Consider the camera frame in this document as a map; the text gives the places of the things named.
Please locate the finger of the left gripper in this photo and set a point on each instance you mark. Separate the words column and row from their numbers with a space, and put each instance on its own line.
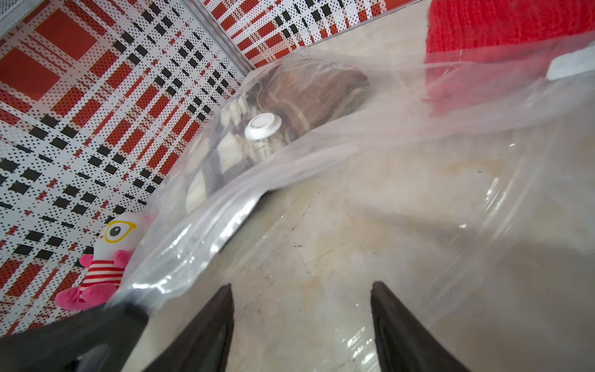
column 98, row 339

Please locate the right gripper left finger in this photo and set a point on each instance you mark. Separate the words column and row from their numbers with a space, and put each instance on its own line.
column 205, row 343

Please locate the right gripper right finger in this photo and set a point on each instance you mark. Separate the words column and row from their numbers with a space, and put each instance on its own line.
column 403, row 343

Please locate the clear plastic vacuum bag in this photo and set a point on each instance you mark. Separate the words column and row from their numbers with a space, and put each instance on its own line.
column 480, row 220

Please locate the brown fringed scarf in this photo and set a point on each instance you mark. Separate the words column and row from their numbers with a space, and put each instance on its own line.
column 308, row 94

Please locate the red knitted scarf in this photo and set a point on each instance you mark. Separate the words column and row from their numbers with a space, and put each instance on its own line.
column 479, row 51

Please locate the grey white plaid scarf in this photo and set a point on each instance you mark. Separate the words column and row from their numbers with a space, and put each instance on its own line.
column 225, row 155

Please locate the white vacuum bag valve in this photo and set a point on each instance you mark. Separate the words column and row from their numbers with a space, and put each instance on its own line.
column 263, row 126

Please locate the white bag zipper slider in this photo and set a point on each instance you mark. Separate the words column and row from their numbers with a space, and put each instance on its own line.
column 571, row 64

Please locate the pink white plush toy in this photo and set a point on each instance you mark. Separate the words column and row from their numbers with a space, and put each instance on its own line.
column 112, row 253

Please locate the white mesh wall basket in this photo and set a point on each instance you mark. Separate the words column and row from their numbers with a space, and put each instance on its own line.
column 15, row 11

